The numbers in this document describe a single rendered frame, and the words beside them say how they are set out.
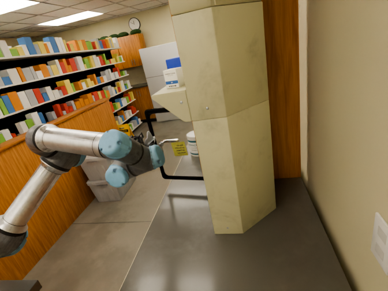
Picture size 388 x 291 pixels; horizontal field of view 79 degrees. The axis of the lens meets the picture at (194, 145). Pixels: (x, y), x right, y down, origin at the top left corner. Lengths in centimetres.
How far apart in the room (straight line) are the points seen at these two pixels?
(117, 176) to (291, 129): 79
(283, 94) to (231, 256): 69
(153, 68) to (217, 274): 540
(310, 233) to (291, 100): 54
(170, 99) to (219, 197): 39
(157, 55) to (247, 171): 519
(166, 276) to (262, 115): 64
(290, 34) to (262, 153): 49
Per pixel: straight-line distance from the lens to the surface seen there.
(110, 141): 65
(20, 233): 116
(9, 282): 126
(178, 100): 74
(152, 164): 75
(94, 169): 313
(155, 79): 596
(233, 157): 79
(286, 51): 109
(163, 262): 95
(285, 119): 115
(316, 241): 97
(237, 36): 76
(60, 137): 83
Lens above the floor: 163
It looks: 22 degrees down
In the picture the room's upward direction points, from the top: 12 degrees counter-clockwise
